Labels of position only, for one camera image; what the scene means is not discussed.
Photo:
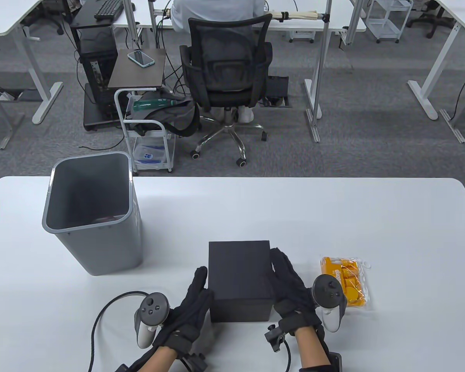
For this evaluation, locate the black gift box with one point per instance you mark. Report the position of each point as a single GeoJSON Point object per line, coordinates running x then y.
{"type": "Point", "coordinates": [240, 271]}

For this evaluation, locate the blue white packet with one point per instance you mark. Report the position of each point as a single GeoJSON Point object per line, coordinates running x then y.
{"type": "Point", "coordinates": [149, 155]}

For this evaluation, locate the green bottle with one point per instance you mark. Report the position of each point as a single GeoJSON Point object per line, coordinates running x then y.
{"type": "Point", "coordinates": [155, 104]}

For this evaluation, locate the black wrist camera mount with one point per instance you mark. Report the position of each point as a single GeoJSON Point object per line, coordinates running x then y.
{"type": "Point", "coordinates": [277, 337]}
{"type": "Point", "coordinates": [193, 362]}

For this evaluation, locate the black computer tower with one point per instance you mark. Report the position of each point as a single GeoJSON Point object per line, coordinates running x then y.
{"type": "Point", "coordinates": [97, 58]}

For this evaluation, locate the person's left hand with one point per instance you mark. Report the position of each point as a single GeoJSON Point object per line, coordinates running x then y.
{"type": "Point", "coordinates": [190, 314]}

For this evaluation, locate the aluminium frame post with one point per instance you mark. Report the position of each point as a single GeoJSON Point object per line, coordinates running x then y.
{"type": "Point", "coordinates": [321, 58]}

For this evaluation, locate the white rolling cart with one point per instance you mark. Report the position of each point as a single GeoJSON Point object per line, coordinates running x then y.
{"type": "Point", "coordinates": [166, 143]}

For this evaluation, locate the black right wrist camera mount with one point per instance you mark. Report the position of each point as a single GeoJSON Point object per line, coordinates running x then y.
{"type": "Point", "coordinates": [277, 337]}

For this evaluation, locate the grey backpack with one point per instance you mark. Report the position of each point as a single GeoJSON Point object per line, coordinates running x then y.
{"type": "Point", "coordinates": [170, 114]}

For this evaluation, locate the black keyboard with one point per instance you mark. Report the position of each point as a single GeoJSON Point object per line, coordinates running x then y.
{"type": "Point", "coordinates": [108, 9]}

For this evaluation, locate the black mesh office chair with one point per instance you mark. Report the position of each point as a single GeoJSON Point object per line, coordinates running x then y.
{"type": "Point", "coordinates": [224, 99]}

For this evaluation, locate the person's left forearm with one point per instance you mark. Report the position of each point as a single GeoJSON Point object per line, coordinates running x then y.
{"type": "Point", "coordinates": [159, 360]}

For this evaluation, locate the grey plastic trash bin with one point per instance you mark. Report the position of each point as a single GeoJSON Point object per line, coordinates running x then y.
{"type": "Point", "coordinates": [112, 252]}

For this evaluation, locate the smartphone with teal case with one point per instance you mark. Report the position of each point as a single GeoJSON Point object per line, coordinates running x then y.
{"type": "Point", "coordinates": [141, 59]}

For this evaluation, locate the black swivel chair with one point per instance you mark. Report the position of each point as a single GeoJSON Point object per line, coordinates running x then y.
{"type": "Point", "coordinates": [430, 19]}

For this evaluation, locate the grey white right hand controller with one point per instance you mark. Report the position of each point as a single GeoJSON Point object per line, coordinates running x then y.
{"type": "Point", "coordinates": [327, 290]}

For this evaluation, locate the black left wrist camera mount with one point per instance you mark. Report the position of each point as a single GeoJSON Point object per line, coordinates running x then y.
{"type": "Point", "coordinates": [193, 362]}

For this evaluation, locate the dark brown side table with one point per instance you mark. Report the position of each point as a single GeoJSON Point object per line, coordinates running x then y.
{"type": "Point", "coordinates": [139, 75]}

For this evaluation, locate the person's right hand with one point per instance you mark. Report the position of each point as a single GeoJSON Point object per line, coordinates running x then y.
{"type": "Point", "coordinates": [294, 298]}

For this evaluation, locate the black floor box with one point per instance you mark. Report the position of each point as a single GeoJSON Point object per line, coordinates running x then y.
{"type": "Point", "coordinates": [277, 87]}

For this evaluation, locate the orange snack packet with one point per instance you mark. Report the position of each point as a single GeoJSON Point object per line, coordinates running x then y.
{"type": "Point", "coordinates": [347, 283]}

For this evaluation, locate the black computer stand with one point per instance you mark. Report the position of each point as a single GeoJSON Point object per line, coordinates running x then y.
{"type": "Point", "coordinates": [89, 15]}

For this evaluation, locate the person's right forearm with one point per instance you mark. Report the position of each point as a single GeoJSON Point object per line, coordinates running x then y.
{"type": "Point", "coordinates": [312, 348]}

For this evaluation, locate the grey desk leg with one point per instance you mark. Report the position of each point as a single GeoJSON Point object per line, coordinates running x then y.
{"type": "Point", "coordinates": [7, 128]}

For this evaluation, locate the white cart base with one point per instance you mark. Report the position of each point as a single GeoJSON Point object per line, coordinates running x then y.
{"type": "Point", "coordinates": [302, 35]}

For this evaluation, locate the white power strip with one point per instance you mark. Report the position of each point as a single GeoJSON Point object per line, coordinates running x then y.
{"type": "Point", "coordinates": [7, 95]}

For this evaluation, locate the aluminium floor rail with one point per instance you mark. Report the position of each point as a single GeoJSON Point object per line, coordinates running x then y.
{"type": "Point", "coordinates": [453, 126]}

